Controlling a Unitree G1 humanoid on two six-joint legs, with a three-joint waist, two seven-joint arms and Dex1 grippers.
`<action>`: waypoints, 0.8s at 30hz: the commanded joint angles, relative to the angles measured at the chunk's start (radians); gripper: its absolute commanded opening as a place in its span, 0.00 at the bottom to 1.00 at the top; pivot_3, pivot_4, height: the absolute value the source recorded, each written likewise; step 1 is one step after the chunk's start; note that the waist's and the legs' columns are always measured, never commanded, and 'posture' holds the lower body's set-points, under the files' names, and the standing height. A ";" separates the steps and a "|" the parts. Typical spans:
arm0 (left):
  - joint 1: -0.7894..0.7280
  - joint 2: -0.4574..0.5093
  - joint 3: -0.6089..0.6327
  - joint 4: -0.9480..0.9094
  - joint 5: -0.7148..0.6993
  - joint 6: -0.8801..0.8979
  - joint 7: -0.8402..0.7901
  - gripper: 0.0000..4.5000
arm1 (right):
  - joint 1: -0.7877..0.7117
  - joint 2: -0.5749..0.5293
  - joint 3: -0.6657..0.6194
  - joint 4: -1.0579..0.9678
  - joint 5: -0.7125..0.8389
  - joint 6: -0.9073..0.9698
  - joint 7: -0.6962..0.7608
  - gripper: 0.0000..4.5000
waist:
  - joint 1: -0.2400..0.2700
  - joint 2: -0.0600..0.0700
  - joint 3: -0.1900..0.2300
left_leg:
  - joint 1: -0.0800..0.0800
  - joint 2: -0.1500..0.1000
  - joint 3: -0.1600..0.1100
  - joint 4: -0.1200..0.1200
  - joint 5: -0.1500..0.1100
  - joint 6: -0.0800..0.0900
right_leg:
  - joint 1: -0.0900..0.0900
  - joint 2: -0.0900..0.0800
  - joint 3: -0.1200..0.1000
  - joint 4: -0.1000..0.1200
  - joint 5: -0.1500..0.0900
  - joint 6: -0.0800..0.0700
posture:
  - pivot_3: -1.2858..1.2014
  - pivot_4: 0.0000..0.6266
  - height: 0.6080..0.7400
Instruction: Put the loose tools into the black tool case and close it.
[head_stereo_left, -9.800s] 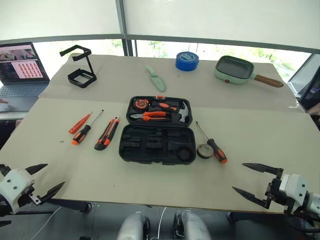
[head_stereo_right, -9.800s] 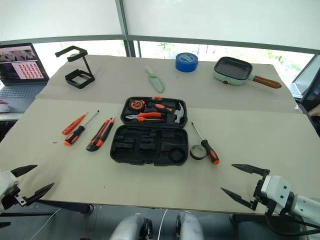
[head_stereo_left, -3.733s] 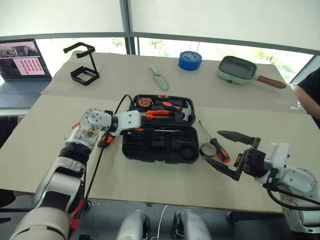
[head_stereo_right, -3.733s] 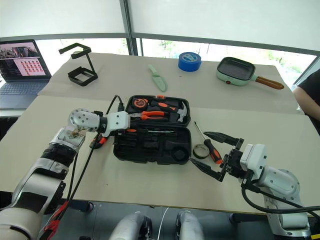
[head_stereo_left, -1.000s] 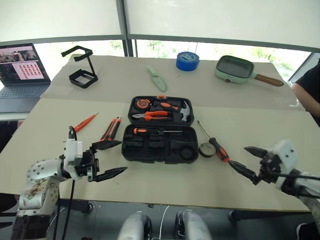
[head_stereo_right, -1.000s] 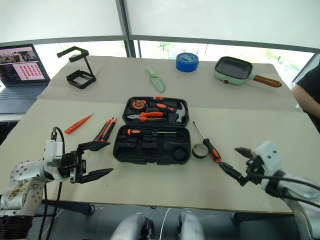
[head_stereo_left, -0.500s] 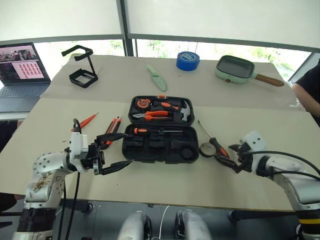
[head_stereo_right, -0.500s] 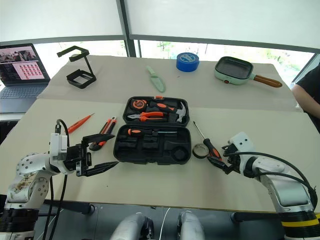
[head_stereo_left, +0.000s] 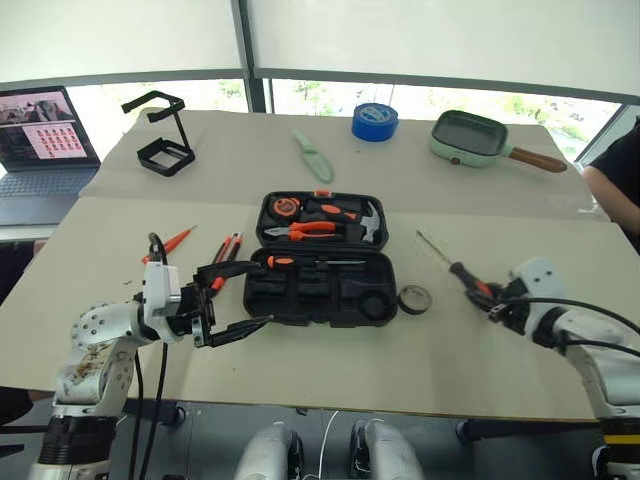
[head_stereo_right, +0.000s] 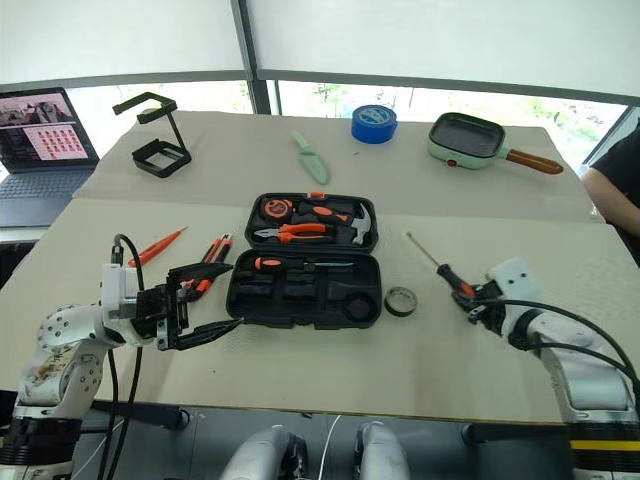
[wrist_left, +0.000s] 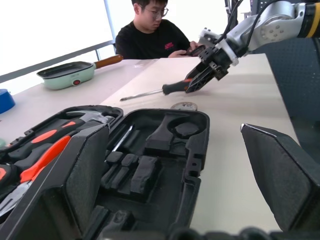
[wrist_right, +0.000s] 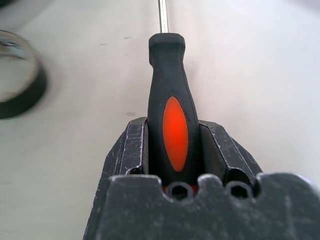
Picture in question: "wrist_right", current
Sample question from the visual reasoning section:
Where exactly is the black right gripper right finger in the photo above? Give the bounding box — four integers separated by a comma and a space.
199, 119, 264, 197

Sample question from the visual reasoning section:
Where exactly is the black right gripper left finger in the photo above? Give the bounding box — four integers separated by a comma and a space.
106, 116, 150, 186

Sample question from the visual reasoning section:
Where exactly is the black screwdriver orange oval inlay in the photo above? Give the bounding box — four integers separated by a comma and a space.
146, 0, 203, 192

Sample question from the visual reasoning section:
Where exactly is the black electrical tape roll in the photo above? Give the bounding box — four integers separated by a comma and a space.
0, 29, 48, 120

